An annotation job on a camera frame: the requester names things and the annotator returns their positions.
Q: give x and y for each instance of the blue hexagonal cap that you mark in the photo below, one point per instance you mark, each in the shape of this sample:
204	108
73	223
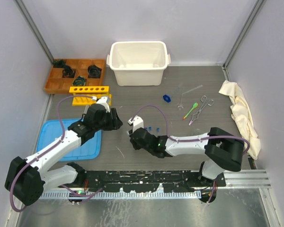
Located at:
166	98

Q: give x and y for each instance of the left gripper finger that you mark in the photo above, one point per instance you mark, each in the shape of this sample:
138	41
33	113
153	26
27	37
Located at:
114	125
114	115

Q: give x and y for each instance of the wooden compartment tray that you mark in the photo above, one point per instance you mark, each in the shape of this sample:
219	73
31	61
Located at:
56	84

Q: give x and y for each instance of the yellow test tube rack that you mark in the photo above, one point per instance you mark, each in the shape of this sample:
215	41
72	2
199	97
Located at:
87	95

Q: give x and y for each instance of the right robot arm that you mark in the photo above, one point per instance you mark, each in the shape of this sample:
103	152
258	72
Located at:
224	151

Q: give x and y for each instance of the aluminium rail frame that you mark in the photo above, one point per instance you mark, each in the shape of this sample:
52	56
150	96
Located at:
245	179

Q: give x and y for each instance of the rolled tie dark green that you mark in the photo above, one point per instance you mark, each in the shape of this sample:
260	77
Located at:
59	63

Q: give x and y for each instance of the blue plastic tray lid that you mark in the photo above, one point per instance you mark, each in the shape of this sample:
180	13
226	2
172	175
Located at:
51	130

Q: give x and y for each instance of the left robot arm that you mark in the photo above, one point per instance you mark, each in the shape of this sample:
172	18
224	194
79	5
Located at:
29	177

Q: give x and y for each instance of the cream cloth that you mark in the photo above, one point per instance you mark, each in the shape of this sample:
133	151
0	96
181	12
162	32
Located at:
241	114

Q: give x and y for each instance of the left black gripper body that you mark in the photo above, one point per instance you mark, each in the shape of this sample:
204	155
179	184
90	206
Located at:
102	125

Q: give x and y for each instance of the white plastic bin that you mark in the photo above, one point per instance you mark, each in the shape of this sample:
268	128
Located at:
138	63

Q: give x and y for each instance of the rolled tie yellow floral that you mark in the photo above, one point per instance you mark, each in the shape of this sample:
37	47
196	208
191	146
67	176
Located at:
79	82

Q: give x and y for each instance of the rolled tie brown blue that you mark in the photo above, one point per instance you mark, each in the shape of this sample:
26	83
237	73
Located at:
94	72

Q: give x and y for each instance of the rolled tie orange pattern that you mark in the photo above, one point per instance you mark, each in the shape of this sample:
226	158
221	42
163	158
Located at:
68	72

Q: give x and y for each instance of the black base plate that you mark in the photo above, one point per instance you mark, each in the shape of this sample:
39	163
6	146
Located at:
142	181

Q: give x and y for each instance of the green rainbow spoon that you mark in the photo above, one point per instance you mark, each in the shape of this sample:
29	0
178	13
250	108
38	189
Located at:
195	105

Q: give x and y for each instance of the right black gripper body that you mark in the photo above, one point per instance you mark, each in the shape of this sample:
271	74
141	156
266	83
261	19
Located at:
137	146

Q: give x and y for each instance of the metal crucible tongs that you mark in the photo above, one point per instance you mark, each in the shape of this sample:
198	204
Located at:
205	102

